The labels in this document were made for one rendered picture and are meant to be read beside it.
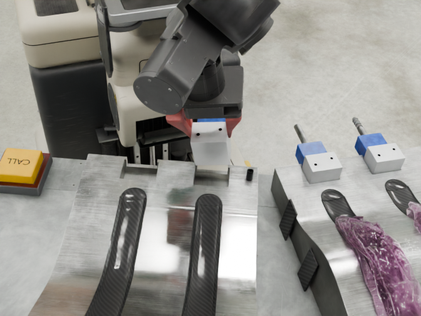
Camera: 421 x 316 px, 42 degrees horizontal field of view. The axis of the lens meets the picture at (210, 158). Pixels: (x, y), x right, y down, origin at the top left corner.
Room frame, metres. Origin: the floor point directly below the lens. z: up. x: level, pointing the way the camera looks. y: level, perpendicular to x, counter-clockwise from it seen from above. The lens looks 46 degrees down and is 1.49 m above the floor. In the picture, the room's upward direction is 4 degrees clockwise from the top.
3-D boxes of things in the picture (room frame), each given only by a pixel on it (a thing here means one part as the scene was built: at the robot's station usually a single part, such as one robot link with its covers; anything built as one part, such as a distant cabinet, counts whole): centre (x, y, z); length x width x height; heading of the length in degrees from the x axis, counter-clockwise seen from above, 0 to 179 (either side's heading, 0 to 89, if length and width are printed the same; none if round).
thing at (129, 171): (0.55, 0.10, 0.87); 0.05 x 0.05 x 0.04; 89
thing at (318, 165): (0.64, -0.16, 0.86); 0.13 x 0.05 x 0.05; 16
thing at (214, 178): (0.55, 0.00, 0.87); 0.05 x 0.05 x 0.04; 89
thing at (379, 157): (0.67, -0.27, 0.86); 0.13 x 0.05 x 0.05; 16
